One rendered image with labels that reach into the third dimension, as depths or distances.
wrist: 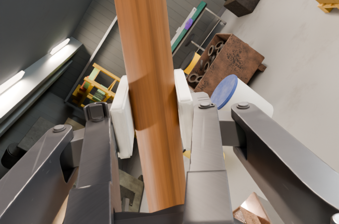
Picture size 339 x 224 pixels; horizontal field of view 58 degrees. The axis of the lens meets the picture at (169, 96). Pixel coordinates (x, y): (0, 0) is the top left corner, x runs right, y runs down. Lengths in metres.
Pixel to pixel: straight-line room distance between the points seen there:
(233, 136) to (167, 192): 0.08
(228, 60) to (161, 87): 4.31
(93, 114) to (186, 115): 0.05
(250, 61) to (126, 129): 4.46
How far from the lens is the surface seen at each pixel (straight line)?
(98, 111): 0.16
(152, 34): 0.18
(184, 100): 0.16
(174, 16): 8.77
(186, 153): 4.04
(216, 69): 4.44
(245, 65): 4.58
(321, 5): 4.40
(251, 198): 2.46
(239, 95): 3.62
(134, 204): 6.17
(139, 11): 0.17
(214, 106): 0.16
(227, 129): 0.15
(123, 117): 0.16
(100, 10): 8.90
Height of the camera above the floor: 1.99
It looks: 13 degrees down
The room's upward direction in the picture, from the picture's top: 58 degrees counter-clockwise
